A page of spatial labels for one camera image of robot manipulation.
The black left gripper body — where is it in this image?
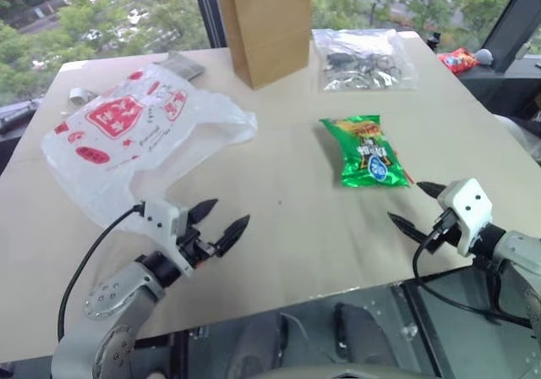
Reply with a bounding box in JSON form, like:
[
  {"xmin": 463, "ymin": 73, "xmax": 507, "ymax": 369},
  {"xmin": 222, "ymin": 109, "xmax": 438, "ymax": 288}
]
[{"xmin": 176, "ymin": 223, "xmax": 222, "ymax": 268}]

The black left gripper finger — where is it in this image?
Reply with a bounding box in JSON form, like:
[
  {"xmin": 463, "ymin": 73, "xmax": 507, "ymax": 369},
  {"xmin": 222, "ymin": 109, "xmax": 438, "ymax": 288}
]
[
  {"xmin": 214, "ymin": 214, "xmax": 251, "ymax": 257},
  {"xmin": 188, "ymin": 199, "xmax": 220, "ymax": 228}
]

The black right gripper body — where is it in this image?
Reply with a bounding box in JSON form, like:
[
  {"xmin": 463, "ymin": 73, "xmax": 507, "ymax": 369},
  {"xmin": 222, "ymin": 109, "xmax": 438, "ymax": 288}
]
[{"xmin": 420, "ymin": 208, "xmax": 462, "ymax": 255}]

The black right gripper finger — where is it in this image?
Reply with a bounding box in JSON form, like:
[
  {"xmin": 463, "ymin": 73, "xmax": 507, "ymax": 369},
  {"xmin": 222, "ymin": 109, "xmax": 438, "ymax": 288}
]
[
  {"xmin": 387, "ymin": 212, "xmax": 428, "ymax": 244},
  {"xmin": 416, "ymin": 181, "xmax": 445, "ymax": 200}
]

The green snack packet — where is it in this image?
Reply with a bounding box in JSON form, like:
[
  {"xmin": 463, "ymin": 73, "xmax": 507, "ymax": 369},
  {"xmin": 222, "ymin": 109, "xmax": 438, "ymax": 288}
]
[{"xmin": 319, "ymin": 114, "xmax": 413, "ymax": 190}]

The white red-printed plastic bag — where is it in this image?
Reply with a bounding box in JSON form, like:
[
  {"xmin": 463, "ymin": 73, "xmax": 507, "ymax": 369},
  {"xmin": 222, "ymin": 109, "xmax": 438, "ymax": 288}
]
[{"xmin": 40, "ymin": 63, "xmax": 259, "ymax": 238}]

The red snack packet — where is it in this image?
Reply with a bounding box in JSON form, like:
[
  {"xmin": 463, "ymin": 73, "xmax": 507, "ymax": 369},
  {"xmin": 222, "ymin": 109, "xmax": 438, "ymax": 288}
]
[{"xmin": 436, "ymin": 47, "xmax": 481, "ymax": 74}]

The clear bag with black parts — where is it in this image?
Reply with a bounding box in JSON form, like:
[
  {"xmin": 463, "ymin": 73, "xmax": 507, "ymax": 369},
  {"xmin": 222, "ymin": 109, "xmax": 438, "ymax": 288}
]
[{"xmin": 311, "ymin": 28, "xmax": 420, "ymax": 93}]

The grey folded plastic packet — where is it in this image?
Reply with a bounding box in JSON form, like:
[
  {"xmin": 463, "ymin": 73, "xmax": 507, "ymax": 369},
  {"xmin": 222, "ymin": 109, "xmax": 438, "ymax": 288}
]
[{"xmin": 158, "ymin": 51, "xmax": 207, "ymax": 82}]

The brown paper bag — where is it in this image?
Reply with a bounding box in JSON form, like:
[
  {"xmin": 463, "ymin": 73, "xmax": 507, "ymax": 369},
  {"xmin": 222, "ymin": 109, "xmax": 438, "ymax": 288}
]
[{"xmin": 214, "ymin": 0, "xmax": 314, "ymax": 91}]

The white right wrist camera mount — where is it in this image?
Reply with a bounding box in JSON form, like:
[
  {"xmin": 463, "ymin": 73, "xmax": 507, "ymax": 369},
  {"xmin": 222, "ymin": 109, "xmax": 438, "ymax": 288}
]
[{"xmin": 436, "ymin": 179, "xmax": 495, "ymax": 257}]

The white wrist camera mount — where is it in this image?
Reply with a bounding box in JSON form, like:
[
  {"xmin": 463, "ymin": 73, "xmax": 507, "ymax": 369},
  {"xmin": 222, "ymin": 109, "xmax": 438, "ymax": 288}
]
[
  {"xmin": 141, "ymin": 200, "xmax": 195, "ymax": 277},
  {"xmin": 436, "ymin": 179, "xmax": 495, "ymax": 257}
]

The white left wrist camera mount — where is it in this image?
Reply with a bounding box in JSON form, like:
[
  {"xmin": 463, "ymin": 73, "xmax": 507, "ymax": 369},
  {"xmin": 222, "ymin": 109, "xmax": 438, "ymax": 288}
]
[{"xmin": 141, "ymin": 200, "xmax": 195, "ymax": 277}]

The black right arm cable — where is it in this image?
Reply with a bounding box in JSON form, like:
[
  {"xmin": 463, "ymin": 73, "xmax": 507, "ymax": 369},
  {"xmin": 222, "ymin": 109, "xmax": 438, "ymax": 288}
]
[{"xmin": 412, "ymin": 209, "xmax": 533, "ymax": 329}]

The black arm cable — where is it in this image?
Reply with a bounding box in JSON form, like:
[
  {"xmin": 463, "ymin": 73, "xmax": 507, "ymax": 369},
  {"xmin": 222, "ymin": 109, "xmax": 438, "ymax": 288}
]
[
  {"xmin": 412, "ymin": 209, "xmax": 533, "ymax": 329},
  {"xmin": 57, "ymin": 203, "xmax": 145, "ymax": 341}
]

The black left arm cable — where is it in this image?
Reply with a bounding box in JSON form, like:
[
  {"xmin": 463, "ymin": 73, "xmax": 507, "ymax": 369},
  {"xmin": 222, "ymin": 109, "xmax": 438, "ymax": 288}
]
[{"xmin": 57, "ymin": 203, "xmax": 145, "ymax": 341}]

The black slanted window frame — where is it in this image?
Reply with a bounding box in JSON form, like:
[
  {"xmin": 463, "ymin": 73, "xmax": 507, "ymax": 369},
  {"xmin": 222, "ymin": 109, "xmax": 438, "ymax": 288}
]
[{"xmin": 479, "ymin": 0, "xmax": 541, "ymax": 74}]

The black window frame post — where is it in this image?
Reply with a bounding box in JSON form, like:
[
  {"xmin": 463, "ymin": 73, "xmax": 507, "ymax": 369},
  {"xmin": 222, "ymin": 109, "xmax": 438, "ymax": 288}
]
[{"xmin": 189, "ymin": 0, "xmax": 227, "ymax": 51}]

